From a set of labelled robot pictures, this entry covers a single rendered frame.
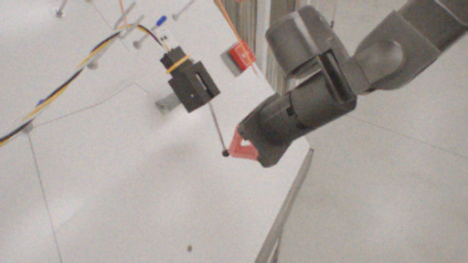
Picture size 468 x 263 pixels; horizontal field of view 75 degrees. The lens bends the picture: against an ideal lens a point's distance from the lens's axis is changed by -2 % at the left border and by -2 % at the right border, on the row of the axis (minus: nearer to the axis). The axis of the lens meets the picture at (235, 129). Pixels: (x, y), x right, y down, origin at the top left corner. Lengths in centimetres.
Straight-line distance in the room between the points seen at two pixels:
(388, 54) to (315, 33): 9
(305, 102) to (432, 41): 13
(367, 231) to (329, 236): 20
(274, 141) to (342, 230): 136
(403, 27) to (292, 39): 11
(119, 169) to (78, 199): 6
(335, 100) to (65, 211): 33
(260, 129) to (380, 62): 16
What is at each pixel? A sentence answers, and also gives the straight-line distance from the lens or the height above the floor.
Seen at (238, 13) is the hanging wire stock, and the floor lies 105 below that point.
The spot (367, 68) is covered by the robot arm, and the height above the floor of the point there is 125.
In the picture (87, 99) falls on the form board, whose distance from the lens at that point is 45.
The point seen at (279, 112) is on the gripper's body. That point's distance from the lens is 37.
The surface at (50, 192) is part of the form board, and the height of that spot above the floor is 111.
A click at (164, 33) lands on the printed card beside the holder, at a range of 57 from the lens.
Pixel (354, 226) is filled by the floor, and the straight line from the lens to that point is 176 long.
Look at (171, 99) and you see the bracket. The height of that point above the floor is 112.
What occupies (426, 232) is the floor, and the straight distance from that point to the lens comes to 189.
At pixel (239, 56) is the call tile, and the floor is 111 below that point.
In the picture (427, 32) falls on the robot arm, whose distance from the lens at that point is 33.
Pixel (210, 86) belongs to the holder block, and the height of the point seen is 115.
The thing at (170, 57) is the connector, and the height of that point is 119.
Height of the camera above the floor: 138
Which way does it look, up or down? 40 degrees down
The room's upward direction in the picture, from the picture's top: straight up
